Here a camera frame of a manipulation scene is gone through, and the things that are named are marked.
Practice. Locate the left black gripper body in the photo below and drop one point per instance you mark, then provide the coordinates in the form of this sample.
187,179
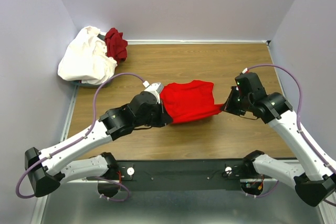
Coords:
155,118

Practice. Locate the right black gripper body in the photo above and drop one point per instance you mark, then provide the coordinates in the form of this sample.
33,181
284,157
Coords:
234,103

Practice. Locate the grey laundry basket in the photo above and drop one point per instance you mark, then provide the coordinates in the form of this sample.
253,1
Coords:
86,85

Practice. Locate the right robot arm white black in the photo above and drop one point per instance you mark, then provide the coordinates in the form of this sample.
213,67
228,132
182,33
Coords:
313,179

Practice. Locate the white t-shirt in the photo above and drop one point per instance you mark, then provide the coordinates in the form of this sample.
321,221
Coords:
86,59

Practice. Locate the dark red t-shirt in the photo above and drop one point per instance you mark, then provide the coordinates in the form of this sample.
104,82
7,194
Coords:
116,45

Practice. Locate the bright red t-shirt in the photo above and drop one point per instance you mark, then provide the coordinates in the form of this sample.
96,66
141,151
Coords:
187,102

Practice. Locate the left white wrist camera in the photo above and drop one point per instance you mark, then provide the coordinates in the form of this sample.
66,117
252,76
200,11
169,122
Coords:
154,88

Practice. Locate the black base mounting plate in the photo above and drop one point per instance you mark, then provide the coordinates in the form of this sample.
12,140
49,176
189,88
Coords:
184,174

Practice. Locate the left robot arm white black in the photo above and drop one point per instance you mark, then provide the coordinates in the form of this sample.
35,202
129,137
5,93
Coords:
47,169

